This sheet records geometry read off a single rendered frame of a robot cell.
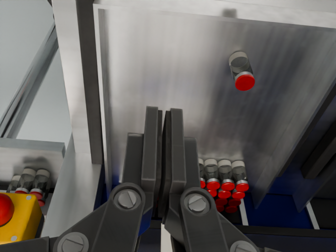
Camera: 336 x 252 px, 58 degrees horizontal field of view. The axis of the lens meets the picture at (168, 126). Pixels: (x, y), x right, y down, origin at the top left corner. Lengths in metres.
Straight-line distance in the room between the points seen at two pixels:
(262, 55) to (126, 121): 0.20
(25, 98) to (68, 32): 0.50
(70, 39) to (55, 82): 1.23
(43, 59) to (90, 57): 0.63
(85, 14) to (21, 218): 0.27
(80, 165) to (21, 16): 1.03
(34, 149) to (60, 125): 1.28
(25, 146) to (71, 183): 0.10
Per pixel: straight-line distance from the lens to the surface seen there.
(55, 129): 1.82
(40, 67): 0.94
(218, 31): 0.35
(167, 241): 0.42
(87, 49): 0.34
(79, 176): 0.47
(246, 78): 0.33
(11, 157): 0.55
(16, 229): 0.44
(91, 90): 0.37
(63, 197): 0.45
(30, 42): 1.49
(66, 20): 0.35
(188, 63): 0.36
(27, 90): 0.86
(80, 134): 0.46
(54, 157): 0.52
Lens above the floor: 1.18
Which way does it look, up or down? 44 degrees down
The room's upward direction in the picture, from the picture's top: 180 degrees clockwise
